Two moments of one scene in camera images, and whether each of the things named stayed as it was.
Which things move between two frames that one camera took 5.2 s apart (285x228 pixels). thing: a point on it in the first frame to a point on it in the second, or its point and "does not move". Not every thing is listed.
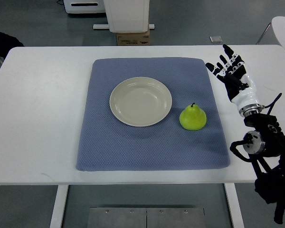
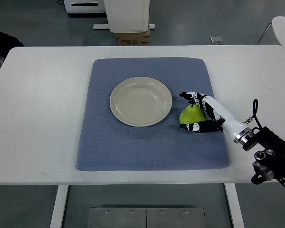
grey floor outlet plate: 216,39 does not move
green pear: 193,118 does not move
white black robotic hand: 239,84 to 217,119
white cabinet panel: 128,16 does not move
